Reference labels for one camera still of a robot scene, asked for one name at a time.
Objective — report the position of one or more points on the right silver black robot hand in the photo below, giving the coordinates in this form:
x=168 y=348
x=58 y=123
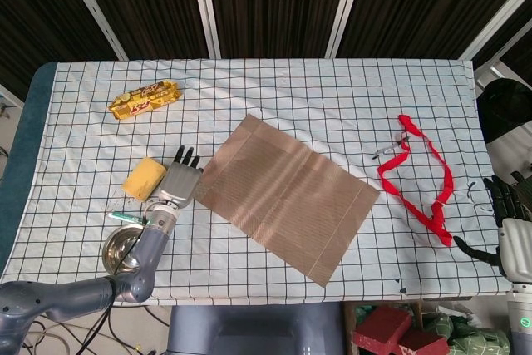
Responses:
x=517 y=247

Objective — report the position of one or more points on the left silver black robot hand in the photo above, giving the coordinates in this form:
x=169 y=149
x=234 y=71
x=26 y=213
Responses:
x=178 y=184

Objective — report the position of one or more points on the stainless steel bowl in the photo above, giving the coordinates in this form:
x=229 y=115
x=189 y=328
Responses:
x=116 y=249

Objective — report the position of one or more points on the brown woven placemat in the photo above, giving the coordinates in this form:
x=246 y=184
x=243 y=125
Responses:
x=287 y=197

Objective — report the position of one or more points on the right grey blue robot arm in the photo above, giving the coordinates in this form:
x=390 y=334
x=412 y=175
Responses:
x=521 y=317

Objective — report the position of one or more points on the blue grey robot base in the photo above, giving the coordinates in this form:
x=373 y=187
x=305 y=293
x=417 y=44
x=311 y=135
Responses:
x=257 y=330

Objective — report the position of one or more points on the yellow sponge with green pad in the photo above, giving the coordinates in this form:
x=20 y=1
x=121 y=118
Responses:
x=143 y=178

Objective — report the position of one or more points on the green marker with red cap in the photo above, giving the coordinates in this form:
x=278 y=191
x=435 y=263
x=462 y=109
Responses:
x=122 y=216

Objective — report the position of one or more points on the dark chair base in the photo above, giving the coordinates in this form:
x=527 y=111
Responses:
x=519 y=177

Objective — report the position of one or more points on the gold biscuit packet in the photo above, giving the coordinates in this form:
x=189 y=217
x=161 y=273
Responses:
x=145 y=99

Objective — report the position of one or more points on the red fabric ribbon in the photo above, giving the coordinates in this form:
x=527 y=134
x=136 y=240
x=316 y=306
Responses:
x=448 y=176

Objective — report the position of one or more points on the green patterned bag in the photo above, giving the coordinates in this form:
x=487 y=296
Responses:
x=474 y=338

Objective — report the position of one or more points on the white black checkered tablecloth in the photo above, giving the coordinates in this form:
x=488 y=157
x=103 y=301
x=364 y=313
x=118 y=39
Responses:
x=266 y=89

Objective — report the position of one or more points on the small red box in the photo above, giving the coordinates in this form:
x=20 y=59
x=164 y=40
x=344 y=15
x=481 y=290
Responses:
x=424 y=344

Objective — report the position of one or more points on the black chair back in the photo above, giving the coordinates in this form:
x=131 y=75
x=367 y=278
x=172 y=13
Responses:
x=505 y=105

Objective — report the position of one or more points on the large red box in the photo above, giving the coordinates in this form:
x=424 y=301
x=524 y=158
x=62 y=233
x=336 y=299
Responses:
x=382 y=326

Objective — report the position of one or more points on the blue padded table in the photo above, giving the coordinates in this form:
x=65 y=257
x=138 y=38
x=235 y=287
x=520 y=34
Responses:
x=25 y=143

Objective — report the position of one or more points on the black silver pen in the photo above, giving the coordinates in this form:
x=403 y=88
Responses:
x=388 y=148

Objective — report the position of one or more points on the white partition post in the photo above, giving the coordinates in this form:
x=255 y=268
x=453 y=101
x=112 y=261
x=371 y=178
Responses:
x=345 y=6
x=95 y=8
x=494 y=12
x=205 y=6

